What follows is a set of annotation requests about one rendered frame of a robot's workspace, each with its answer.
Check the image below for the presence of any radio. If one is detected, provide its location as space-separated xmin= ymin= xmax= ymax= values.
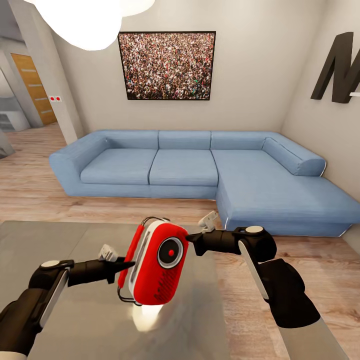
xmin=117 ymin=217 xmax=189 ymax=307

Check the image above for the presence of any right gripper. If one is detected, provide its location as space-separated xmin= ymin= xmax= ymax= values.
xmin=185 ymin=229 xmax=227 ymax=256

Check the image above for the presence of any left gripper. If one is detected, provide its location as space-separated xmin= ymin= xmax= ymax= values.
xmin=84 ymin=256 xmax=136 ymax=284

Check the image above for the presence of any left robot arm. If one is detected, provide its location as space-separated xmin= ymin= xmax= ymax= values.
xmin=0 ymin=244 xmax=136 ymax=360

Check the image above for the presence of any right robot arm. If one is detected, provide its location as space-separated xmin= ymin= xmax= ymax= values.
xmin=185 ymin=210 xmax=349 ymax=360

